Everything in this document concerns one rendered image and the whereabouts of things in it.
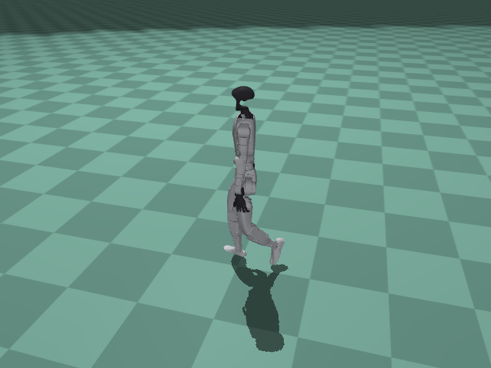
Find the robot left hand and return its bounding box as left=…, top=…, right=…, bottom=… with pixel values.
left=233, top=187, right=250, bottom=212

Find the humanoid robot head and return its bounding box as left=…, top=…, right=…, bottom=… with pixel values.
left=232, top=86, right=255, bottom=119

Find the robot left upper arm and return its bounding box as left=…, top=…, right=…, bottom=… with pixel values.
left=234, top=123, right=250, bottom=164

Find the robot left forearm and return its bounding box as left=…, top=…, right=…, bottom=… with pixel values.
left=233, top=158, right=246, bottom=195

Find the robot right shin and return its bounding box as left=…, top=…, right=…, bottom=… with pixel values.
left=227, top=212, right=243, bottom=252

